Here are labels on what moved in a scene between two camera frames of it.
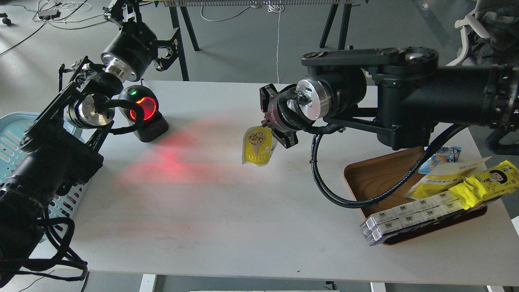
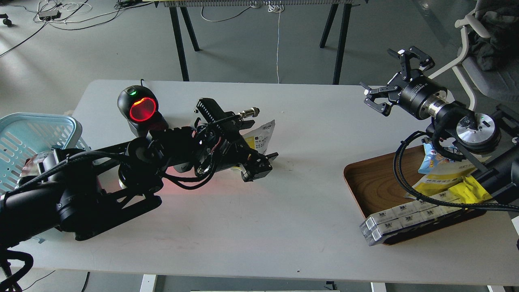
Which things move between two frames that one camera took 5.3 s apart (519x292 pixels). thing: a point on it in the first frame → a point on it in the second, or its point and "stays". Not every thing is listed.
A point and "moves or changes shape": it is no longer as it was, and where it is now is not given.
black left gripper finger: (121, 11) → (259, 169)
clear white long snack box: (376, 226) stays
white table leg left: (147, 282) stays
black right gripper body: (277, 106) → (417, 93)
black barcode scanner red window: (155, 125) stays
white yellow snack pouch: (444, 179) stays
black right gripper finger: (267, 123) → (381, 99)
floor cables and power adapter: (54, 12) stays
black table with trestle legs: (181, 7) stays
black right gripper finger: (288, 138) → (425, 62)
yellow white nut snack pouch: (259, 144) moves or changes shape
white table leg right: (378, 286) stays
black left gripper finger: (161, 64) → (271, 156)
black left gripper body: (131, 52) → (221, 142)
